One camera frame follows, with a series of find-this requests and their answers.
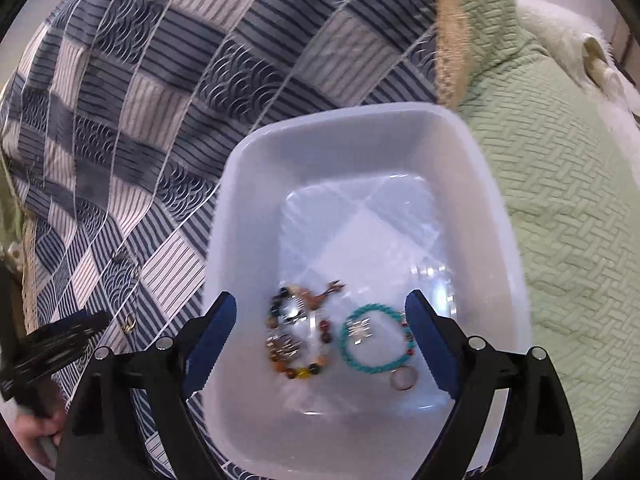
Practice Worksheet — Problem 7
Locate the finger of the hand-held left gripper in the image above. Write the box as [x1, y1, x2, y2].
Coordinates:
[25, 310, 112, 346]
[10, 332, 96, 378]

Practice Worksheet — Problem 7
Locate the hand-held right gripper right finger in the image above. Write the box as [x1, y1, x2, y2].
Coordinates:
[404, 289, 583, 480]

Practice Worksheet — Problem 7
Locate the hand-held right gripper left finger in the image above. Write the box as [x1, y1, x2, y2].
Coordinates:
[54, 291, 237, 480]

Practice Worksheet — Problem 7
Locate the gold ring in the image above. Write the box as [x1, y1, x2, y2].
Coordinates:
[390, 367, 417, 392]

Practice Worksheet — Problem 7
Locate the turquoise bead bracelet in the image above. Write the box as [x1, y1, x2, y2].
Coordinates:
[339, 302, 418, 375]

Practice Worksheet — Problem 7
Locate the multicolour bead bracelet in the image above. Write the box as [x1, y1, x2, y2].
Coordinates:
[266, 285, 335, 382]

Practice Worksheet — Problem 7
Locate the white plastic bin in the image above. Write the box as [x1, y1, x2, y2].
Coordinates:
[200, 101, 533, 480]

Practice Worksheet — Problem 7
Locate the person's left hand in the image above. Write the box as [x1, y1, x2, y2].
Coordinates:
[7, 400, 68, 471]

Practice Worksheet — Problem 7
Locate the green quilted blanket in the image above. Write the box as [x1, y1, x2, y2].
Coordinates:
[440, 0, 640, 476]

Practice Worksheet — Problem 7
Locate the navy and white patterned cloth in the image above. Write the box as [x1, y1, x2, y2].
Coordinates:
[0, 0, 471, 480]

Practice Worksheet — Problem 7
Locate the white fluffy plush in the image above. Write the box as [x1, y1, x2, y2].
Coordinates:
[515, 0, 640, 126]

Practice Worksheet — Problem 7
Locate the silver charm with chain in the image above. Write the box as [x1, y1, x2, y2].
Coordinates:
[112, 251, 142, 286]

